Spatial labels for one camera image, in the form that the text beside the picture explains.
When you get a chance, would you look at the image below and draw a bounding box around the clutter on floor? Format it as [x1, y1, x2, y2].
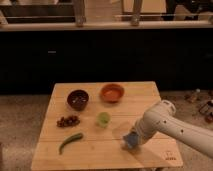
[185, 89, 213, 123]

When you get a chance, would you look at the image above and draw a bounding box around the green chili pepper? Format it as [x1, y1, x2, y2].
[58, 133, 84, 155]

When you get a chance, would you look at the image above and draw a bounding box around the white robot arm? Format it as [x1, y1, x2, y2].
[133, 100, 213, 159]

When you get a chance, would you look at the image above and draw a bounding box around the wooden rail shelf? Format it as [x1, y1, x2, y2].
[0, 0, 213, 31]

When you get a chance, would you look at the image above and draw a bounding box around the red bowl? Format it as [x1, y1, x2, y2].
[100, 83, 125, 103]

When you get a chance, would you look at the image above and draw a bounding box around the green cup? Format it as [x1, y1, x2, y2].
[97, 112, 111, 128]

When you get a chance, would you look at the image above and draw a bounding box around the bunch of dark grapes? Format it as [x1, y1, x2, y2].
[57, 115, 80, 128]

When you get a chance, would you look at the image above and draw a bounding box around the wooden table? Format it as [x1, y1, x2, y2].
[31, 82, 183, 171]

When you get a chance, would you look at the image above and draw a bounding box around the blue sponge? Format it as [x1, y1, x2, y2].
[123, 132, 139, 149]

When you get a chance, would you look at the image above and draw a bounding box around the dark brown bowl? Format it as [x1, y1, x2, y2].
[67, 89, 89, 111]

